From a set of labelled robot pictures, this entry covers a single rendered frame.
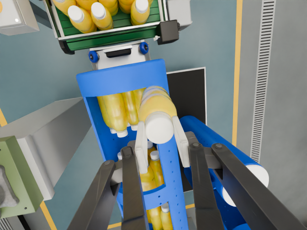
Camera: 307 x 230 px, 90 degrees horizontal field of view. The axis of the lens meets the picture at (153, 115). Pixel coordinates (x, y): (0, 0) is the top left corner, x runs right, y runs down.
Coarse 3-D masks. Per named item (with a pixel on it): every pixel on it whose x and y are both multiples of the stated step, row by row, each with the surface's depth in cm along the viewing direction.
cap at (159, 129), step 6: (156, 114) 21; (162, 114) 21; (150, 120) 20; (156, 120) 20; (162, 120) 20; (168, 120) 20; (150, 126) 20; (156, 126) 20; (162, 126) 20; (168, 126) 20; (150, 132) 20; (156, 132) 20; (162, 132) 20; (168, 132) 20; (150, 138) 21; (156, 138) 21; (162, 138) 21; (168, 138) 21
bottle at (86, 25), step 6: (84, 12) 48; (84, 18) 48; (90, 18) 51; (72, 24) 51; (78, 24) 49; (84, 24) 50; (90, 24) 52; (84, 30) 53; (90, 30) 56; (96, 30) 62
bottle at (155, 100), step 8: (152, 88) 32; (160, 88) 33; (144, 96) 28; (152, 96) 25; (160, 96) 25; (168, 96) 28; (144, 104) 24; (152, 104) 23; (160, 104) 23; (168, 104) 23; (144, 112) 23; (152, 112) 22; (160, 112) 22; (168, 112) 22; (176, 112) 25; (144, 120) 23
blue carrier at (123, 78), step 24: (96, 72) 38; (120, 72) 38; (144, 72) 40; (96, 120) 56; (120, 144) 70; (168, 144) 50; (168, 168) 51; (120, 192) 53; (144, 192) 51; (168, 192) 53
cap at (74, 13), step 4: (72, 8) 45; (76, 8) 45; (68, 12) 45; (72, 12) 45; (76, 12) 45; (80, 12) 46; (72, 16) 46; (76, 16) 46; (80, 16) 46; (76, 20) 46; (80, 20) 47
